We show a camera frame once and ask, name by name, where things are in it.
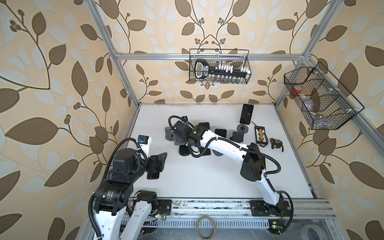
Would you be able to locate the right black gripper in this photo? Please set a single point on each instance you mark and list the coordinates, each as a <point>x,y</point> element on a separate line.
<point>177,141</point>

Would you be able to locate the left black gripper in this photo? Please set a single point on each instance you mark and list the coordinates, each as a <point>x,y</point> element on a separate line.
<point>152,166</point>

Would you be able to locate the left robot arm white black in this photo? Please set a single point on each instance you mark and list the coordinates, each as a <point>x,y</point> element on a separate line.
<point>115,213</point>

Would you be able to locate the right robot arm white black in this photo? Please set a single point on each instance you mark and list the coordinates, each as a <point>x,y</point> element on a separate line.
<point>256,167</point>

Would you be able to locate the grey round phone stand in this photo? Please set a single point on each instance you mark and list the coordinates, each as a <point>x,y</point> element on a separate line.
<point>169,135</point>

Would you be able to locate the centre black phone with label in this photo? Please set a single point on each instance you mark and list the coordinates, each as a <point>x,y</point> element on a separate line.
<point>205,125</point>

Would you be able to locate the black centre phone stand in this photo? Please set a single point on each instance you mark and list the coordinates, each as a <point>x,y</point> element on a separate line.
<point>207,152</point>

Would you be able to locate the round stand of phone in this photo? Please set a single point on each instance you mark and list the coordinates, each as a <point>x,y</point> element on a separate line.
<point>217,153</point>
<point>243,128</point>

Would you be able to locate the black folding phone stand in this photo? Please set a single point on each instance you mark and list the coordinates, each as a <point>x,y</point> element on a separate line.
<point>237,137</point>

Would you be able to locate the round stand of rear phone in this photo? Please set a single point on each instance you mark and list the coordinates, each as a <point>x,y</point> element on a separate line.
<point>243,128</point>

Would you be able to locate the rear tall black phone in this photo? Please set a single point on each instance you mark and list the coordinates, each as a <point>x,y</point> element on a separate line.
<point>246,114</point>

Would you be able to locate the black charger board yellow plugs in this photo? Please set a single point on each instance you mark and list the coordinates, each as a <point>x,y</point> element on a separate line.
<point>261,137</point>

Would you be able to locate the black yellow tape measure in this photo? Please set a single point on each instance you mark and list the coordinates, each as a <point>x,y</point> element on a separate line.
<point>276,144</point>

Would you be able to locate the wire basket on back wall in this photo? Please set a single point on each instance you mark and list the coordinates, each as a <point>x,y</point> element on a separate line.
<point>226,66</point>

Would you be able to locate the wire basket on wall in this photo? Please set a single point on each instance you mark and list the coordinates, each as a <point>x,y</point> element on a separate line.
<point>226,66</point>
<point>325,102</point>

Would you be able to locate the wire basket on right wall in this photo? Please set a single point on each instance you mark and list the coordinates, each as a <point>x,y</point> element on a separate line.
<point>325,102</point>

